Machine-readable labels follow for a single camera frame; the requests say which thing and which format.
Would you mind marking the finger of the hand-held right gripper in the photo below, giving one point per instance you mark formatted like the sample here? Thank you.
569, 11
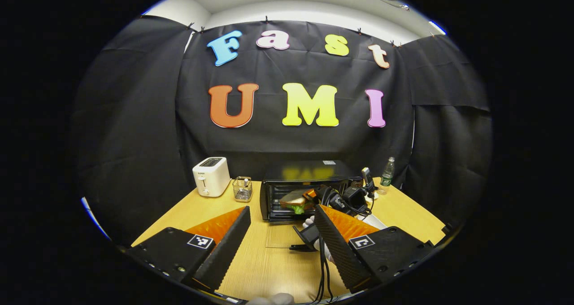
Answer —
310, 193

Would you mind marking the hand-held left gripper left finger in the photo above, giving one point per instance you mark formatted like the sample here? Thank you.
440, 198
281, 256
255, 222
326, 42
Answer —
226, 251

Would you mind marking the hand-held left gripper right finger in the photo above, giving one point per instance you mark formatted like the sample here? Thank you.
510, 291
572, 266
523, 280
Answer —
341, 251

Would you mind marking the sandwich with lettuce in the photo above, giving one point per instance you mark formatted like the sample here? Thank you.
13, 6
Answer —
293, 200

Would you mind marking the black electric oven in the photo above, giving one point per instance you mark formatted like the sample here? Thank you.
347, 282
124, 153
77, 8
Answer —
305, 170

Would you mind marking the white rectangular tray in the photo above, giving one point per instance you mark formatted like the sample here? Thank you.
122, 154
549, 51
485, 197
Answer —
374, 222

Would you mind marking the clear water bottle green label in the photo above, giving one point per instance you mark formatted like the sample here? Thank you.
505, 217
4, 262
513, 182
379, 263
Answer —
388, 177

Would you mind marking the white toaster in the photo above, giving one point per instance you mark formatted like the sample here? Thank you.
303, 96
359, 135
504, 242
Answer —
210, 177

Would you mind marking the black backdrop cloth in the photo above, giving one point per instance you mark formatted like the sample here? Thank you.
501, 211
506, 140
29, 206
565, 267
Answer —
134, 116

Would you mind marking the ceiling light panel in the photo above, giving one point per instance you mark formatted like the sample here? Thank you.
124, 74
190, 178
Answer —
437, 27

